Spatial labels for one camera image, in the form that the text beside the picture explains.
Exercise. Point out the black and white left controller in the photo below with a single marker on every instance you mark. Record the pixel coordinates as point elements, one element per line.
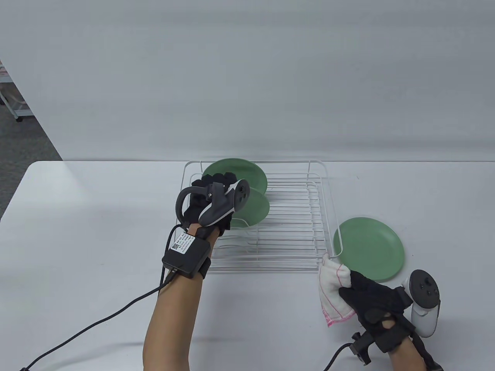
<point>220,205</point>

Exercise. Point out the black and white controller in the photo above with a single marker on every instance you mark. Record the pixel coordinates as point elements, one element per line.
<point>423,290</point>
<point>220,205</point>

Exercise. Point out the white shelf cart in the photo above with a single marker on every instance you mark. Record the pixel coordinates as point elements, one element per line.
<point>23,111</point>

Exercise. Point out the person's right hand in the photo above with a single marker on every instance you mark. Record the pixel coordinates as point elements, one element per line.
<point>381,309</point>

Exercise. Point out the white dish cloth pink edge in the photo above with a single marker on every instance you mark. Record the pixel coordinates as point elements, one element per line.
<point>334,297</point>

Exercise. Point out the black and white right controller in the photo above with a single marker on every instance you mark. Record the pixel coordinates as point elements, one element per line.
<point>423,290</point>

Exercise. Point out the green plate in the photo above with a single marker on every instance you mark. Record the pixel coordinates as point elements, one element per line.
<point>367,247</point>
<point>257,208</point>
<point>251,174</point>

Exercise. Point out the person's left forearm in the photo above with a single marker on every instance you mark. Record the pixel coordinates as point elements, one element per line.
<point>174,324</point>

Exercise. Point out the person's right forearm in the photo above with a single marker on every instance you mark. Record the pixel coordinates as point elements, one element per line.
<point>406,357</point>

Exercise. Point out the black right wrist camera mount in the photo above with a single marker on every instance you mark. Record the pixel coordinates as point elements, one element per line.
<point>361,346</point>

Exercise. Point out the person's left hand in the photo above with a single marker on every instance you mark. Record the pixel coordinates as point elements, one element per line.
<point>216,179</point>

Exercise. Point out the black box on left forearm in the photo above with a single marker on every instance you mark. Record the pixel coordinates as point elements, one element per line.
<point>189,259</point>

